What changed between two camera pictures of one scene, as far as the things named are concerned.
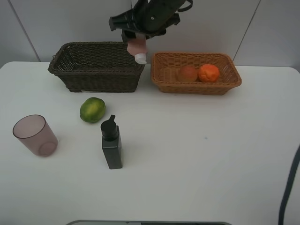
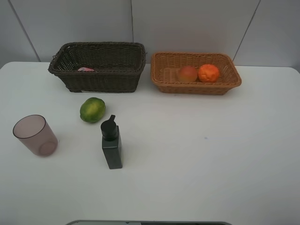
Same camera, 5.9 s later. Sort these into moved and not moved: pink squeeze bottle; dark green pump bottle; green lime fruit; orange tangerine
Moved: pink squeeze bottle
Not moved: orange tangerine; green lime fruit; dark green pump bottle
